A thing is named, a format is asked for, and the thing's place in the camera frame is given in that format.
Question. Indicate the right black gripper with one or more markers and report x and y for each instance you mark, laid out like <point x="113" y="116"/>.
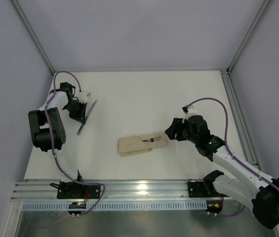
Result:
<point x="179" y="131"/>

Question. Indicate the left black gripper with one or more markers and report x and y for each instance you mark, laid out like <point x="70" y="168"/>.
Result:
<point x="77" y="111"/>

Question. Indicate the green handled knife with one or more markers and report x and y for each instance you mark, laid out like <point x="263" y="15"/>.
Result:
<point x="86" y="117"/>

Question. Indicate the silver fork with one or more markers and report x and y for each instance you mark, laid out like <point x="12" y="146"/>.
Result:
<point x="153" y="139"/>

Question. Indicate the beige cloth napkin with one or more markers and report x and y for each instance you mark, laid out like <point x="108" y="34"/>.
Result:
<point x="134" y="145"/>

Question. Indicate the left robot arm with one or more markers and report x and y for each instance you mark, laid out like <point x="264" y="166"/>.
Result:
<point x="49" y="135"/>

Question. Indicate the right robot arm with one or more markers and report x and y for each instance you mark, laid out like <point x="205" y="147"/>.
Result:
<point x="252" y="188"/>

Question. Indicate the right controller board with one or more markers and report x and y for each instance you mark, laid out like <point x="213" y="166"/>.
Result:
<point x="214" y="207"/>

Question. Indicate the controller board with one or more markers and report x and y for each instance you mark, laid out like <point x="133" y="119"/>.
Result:
<point x="214" y="207"/>
<point x="75" y="209"/>

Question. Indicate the left controller board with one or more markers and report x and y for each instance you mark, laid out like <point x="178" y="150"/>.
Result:
<point x="75" y="209"/>

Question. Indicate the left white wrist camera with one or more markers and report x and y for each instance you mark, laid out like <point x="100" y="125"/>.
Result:
<point x="83" y="96"/>

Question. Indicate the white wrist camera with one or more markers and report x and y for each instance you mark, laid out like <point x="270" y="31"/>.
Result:
<point x="83" y="96"/>
<point x="189" y="111"/>

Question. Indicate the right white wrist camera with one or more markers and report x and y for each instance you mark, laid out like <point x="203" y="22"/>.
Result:
<point x="189" y="111"/>

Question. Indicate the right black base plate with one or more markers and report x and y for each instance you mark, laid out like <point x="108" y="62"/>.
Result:
<point x="200" y="189"/>

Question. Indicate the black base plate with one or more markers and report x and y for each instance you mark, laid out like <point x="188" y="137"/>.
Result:
<point x="200" y="189"/>
<point x="72" y="190"/>

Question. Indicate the right aluminium side rail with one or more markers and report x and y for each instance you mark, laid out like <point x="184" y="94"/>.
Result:
<point x="245" y="138"/>

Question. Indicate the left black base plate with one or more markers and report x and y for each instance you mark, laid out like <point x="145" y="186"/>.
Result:
<point x="72" y="190"/>

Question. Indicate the slotted cable duct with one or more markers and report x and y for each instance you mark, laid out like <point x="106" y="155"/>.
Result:
<point x="128" y="205"/>

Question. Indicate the front aluminium rail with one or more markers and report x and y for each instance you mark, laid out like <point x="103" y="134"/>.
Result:
<point x="113" y="189"/>

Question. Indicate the left frame post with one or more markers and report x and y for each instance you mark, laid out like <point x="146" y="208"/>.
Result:
<point x="31" y="33"/>

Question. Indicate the frame post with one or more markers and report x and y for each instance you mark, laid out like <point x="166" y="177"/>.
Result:
<point x="250" y="32"/>
<point x="31" y="33"/>

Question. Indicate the right frame post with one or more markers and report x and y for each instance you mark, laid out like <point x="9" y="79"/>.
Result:
<point x="250" y="32"/>

